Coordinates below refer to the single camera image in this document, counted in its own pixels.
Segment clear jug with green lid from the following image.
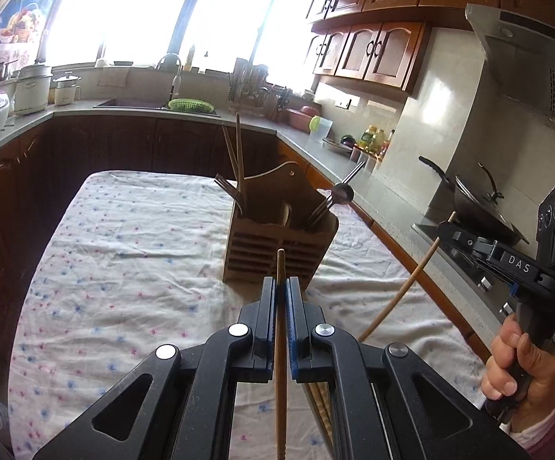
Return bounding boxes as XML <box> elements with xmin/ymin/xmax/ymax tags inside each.
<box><xmin>308</xmin><ymin>115</ymin><xmax>335</xmax><ymax>143</ymax></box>

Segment tall white electric cooker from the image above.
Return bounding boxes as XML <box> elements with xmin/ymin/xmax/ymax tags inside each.
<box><xmin>12</xmin><ymin>64</ymin><xmax>54</xmax><ymax>117</ymax></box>

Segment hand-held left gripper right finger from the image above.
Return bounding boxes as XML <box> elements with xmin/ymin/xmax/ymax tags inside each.
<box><xmin>284</xmin><ymin>275</ymin><xmax>531</xmax><ymax>460</ymax></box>

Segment white floral tablecloth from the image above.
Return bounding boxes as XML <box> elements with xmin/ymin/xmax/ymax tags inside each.
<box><xmin>7</xmin><ymin>169</ymin><xmax>491</xmax><ymax>460</ymax></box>

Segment metal fork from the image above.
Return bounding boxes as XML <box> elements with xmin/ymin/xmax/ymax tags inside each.
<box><xmin>213</xmin><ymin>173</ymin><xmax>243</xmax><ymax>217</ymax></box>

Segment spice jars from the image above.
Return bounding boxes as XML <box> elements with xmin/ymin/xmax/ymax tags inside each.
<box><xmin>351</xmin><ymin>146</ymin><xmax>380</xmax><ymax>169</ymax></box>

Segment yellow cooking oil bottles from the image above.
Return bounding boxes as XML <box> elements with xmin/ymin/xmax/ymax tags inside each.
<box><xmin>358</xmin><ymin>125</ymin><xmax>387</xmax><ymax>155</ymax></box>

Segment large kitchen window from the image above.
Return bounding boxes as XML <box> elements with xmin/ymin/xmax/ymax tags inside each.
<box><xmin>43</xmin><ymin>0</ymin><xmax>317</xmax><ymax>93</ymax></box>

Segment small white electric pot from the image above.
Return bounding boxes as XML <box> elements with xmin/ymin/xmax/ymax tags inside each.
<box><xmin>53</xmin><ymin>71</ymin><xmax>83</xmax><ymax>107</ymax></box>

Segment dish rack with utensils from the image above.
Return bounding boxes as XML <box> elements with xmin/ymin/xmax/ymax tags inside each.
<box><xmin>227</xmin><ymin>57</ymin><xmax>272</xmax><ymax>117</ymax></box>

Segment chrome kitchen faucet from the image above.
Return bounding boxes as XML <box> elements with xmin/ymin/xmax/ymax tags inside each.
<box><xmin>155</xmin><ymin>52</ymin><xmax>184</xmax><ymax>109</ymax></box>

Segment green plastic basket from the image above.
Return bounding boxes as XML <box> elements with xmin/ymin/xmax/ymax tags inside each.
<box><xmin>167</xmin><ymin>98</ymin><xmax>215</xmax><ymax>114</ymax></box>

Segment black wok with lid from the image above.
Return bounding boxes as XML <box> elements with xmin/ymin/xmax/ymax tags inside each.
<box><xmin>418</xmin><ymin>154</ymin><xmax>530</xmax><ymax>246</ymax></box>

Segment brown wooden chopstick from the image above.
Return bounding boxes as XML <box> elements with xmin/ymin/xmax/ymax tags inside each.
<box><xmin>357</xmin><ymin>210</ymin><xmax>457</xmax><ymax>343</ymax></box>
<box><xmin>312</xmin><ymin>383</ymin><xmax>338</xmax><ymax>449</ymax></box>
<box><xmin>274</xmin><ymin>248</ymin><xmax>289</xmax><ymax>460</ymax></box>
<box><xmin>304</xmin><ymin>382</ymin><xmax>331</xmax><ymax>442</ymax></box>

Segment plate on countertop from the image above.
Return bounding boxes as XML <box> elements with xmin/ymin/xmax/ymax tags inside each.
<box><xmin>321</xmin><ymin>136</ymin><xmax>356</xmax><ymax>154</ymax></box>

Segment wooden cabinets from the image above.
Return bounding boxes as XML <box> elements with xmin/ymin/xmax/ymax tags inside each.
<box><xmin>305</xmin><ymin>0</ymin><xmax>555</xmax><ymax>95</ymax></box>
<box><xmin>0</xmin><ymin>114</ymin><xmax>336</xmax><ymax>346</ymax></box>

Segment grey kitchen countertop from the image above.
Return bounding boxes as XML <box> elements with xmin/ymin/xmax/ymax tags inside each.
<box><xmin>0</xmin><ymin>97</ymin><xmax>515</xmax><ymax>362</ymax></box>

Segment metal spoon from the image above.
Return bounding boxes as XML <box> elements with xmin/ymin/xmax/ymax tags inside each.
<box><xmin>306</xmin><ymin>182</ymin><xmax>355</xmax><ymax>229</ymax></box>

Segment wooden upper cabinets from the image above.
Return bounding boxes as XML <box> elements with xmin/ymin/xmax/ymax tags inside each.
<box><xmin>305</xmin><ymin>0</ymin><xmax>555</xmax><ymax>95</ymax></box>

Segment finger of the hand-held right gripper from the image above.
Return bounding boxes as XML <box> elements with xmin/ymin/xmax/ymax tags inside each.
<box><xmin>437</xmin><ymin>222</ymin><xmax>495</xmax><ymax>262</ymax></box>

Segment steel range hood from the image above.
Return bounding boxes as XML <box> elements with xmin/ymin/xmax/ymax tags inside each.
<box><xmin>463</xmin><ymin>3</ymin><xmax>555</xmax><ymax>147</ymax></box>

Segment metal chopstick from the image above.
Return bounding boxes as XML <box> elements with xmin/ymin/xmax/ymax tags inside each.
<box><xmin>328</xmin><ymin>161</ymin><xmax>367</xmax><ymax>202</ymax></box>

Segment wooden lower cabinets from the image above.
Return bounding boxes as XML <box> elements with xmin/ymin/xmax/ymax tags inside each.
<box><xmin>0</xmin><ymin>114</ymin><xmax>336</xmax><ymax>346</ymax></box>

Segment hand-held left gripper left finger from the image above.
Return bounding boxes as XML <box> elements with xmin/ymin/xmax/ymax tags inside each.
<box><xmin>33</xmin><ymin>275</ymin><xmax>278</xmax><ymax>460</ymax></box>

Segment wooden utensil holder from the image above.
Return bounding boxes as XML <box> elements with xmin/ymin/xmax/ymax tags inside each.
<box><xmin>223</xmin><ymin>159</ymin><xmax>340</xmax><ymax>294</ymax></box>

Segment person's right forearm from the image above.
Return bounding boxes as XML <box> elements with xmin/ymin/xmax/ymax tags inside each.
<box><xmin>510</xmin><ymin>382</ymin><xmax>555</xmax><ymax>458</ymax></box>

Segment person's right hand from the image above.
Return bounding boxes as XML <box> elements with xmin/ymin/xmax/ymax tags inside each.
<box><xmin>480</xmin><ymin>314</ymin><xmax>555</xmax><ymax>423</ymax></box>

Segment kitchen sink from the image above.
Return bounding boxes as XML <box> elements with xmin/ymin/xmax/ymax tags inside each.
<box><xmin>92</xmin><ymin>97</ymin><xmax>222</xmax><ymax>119</ymax></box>

